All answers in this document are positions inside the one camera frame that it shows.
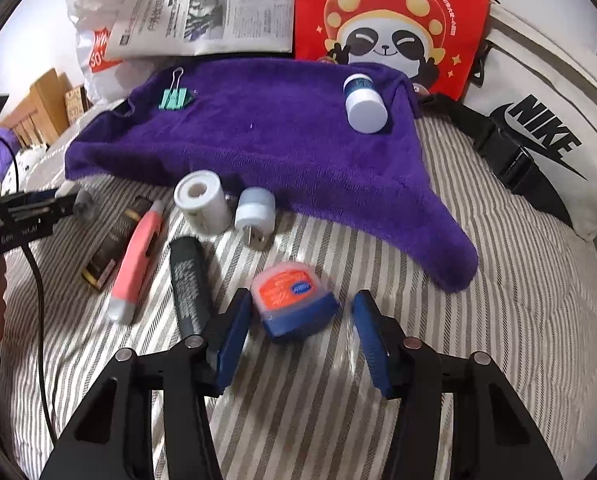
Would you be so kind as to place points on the striped bed quilt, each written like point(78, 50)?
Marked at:
point(309, 410)

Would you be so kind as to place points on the white tape roll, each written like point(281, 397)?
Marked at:
point(202, 200)

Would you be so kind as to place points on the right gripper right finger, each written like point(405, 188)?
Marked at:
point(380, 338)

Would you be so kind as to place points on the orange blue Vaseline jar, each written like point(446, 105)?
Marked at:
point(292, 302)

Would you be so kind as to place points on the purple plush toy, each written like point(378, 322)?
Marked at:
point(9, 146)

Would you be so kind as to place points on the red panda paper bag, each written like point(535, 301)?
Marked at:
point(433, 42)

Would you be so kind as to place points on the white Nike waist bag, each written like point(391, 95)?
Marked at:
point(530, 111)

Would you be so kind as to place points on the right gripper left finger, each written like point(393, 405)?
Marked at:
point(226, 336)

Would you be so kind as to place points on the white Miniso plastic bag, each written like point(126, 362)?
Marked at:
point(107, 79)

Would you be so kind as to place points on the patterned notebook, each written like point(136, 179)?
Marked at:
point(76, 103)

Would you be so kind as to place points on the purple towel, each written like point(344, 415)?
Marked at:
point(282, 125)

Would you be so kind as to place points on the wooden headboard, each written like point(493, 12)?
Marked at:
point(40, 118)

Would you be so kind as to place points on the blue white bottle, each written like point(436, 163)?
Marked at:
point(365, 108)

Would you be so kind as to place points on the green binder clip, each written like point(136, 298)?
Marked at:
point(177, 97)

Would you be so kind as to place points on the folded newspaper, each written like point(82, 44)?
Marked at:
point(201, 27)

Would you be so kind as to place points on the white USB plug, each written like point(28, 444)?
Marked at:
point(255, 217)

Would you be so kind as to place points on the black tube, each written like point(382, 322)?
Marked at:
point(190, 288)

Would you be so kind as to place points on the pink utility knife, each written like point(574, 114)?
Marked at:
point(129, 279)

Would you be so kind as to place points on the small clear glass bottle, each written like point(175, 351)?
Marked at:
point(85, 208)

